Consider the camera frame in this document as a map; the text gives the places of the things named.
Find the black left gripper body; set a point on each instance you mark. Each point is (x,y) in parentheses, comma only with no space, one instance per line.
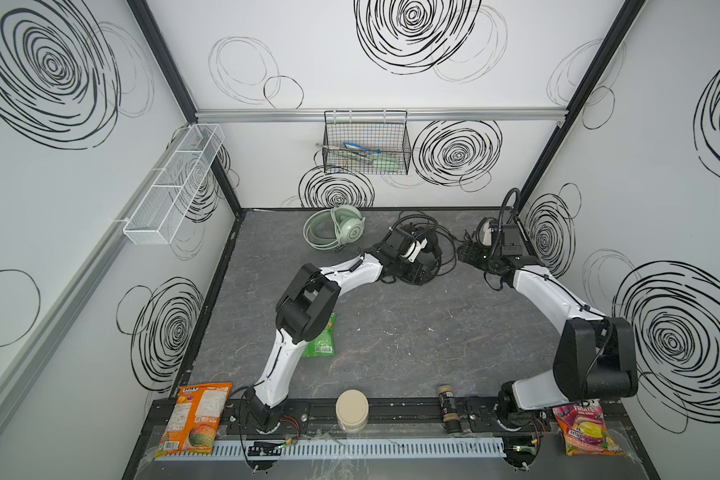
(421,264)

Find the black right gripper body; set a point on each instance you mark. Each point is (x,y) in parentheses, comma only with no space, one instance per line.
(474,253)

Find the black blue headphones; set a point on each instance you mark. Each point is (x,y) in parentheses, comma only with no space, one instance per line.
(420,224)

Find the mint green headphones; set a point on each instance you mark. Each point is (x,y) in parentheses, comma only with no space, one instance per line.
(334,228)

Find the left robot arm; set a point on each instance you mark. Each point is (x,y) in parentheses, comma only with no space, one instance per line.
(303,311)

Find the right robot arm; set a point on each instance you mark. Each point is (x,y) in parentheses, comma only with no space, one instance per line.
(596,355)

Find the green spatula in basket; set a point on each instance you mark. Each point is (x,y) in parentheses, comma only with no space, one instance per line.
(381,162)

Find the blue tool in basket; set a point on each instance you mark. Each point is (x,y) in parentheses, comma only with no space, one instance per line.
(357,149)

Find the green chips bag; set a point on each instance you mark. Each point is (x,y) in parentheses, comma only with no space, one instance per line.
(323,345)

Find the small brown bottle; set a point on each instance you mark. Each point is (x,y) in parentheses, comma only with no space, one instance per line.
(449,409)

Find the beige round lid jar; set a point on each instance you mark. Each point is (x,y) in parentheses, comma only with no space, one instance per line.
(352,411)

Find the colourful candy bag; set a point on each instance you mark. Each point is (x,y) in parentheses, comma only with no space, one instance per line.
(584,429)

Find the white mesh shelf basket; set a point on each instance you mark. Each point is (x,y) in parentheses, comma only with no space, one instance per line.
(182,190)

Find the orange snack packet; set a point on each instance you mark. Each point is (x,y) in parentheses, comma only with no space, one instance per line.
(193,424)

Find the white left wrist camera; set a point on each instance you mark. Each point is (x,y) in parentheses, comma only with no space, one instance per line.
(416,246)

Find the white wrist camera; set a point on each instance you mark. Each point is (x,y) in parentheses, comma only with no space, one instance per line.
(416,246)
(485,231)

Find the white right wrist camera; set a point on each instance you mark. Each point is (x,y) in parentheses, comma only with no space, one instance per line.
(485,231)

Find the black wire basket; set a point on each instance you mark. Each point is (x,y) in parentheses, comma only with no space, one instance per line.
(385,130)

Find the white cable duct strip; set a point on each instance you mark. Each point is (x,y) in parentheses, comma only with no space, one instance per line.
(352,449)

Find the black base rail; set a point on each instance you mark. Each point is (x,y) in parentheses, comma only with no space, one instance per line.
(307,415)

